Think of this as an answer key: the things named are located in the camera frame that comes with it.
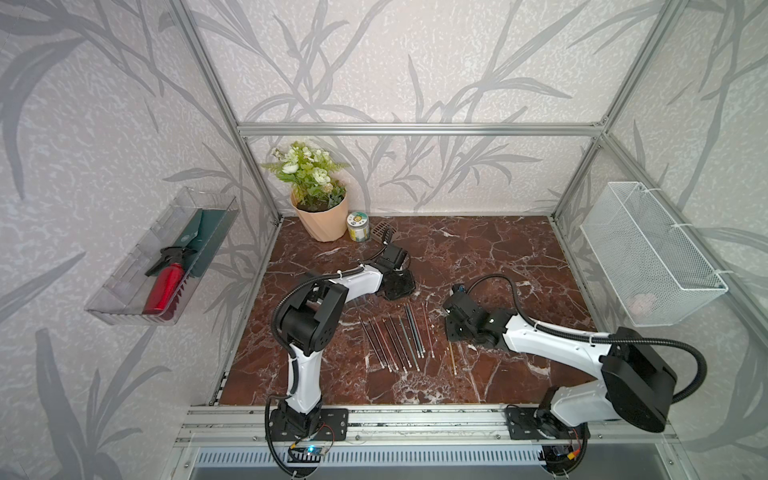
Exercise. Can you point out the dark blue pencil thin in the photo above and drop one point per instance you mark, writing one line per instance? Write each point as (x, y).
(373, 346)

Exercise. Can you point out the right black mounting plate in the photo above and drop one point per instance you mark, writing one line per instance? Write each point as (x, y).
(530, 423)

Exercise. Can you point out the pink object in basket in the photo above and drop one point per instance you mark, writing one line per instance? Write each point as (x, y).
(642, 305)

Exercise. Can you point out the white wire mesh basket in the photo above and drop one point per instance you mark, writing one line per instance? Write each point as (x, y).
(641, 248)

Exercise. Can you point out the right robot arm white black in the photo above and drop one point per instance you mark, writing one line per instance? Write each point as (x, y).
(630, 381)

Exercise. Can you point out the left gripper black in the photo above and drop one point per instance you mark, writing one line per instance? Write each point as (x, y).
(409, 289)

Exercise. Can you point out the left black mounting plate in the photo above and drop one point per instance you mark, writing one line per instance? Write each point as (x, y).
(326, 424)

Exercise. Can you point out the black capped pencil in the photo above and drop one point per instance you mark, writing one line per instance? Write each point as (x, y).
(396, 346)

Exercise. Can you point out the green plant white flowers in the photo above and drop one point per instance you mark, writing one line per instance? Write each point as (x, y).
(310, 172)

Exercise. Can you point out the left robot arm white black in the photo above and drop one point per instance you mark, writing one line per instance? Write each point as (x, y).
(305, 321)

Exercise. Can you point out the green capped pencil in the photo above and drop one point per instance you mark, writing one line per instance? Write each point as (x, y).
(414, 327)

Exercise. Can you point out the navy capped pencil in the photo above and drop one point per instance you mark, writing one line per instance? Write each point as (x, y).
(411, 332)

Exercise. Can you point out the brown drain grate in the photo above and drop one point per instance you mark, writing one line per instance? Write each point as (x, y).
(383, 232)

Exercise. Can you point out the red capped pencil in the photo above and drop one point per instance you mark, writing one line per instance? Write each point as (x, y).
(392, 358)

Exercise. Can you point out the red spray bottle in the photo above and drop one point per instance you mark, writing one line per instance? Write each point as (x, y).
(170, 272)

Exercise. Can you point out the teal capped pencil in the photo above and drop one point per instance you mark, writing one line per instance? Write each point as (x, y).
(410, 347)

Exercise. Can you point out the terracotta flower pot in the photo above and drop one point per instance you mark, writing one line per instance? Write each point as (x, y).
(325, 226)

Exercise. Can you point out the small tin can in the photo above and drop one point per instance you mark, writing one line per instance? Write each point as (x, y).
(358, 225)

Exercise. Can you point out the green circuit board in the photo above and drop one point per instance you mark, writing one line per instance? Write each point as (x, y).
(308, 454)

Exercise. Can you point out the yellow pencil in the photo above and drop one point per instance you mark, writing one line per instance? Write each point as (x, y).
(452, 358)

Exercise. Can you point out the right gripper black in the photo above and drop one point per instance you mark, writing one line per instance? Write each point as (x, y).
(449, 330)

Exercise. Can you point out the black mounting plate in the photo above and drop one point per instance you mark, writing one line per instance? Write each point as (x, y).
(530, 423)
(326, 424)

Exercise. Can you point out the clear plastic wall tray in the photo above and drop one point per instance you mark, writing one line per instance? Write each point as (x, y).
(120, 300)

